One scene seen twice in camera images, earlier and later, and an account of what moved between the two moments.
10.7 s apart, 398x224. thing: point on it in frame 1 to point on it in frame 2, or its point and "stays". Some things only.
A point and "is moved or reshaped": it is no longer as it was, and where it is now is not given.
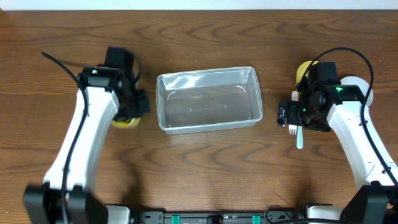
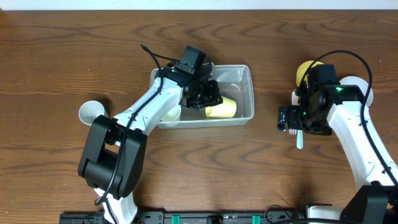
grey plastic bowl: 364,86 stays
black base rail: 214,217 stays
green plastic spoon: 300,139 stays
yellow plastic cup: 133,122 is moved or reshaped
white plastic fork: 295,97 stays
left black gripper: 145,108 to 211,100
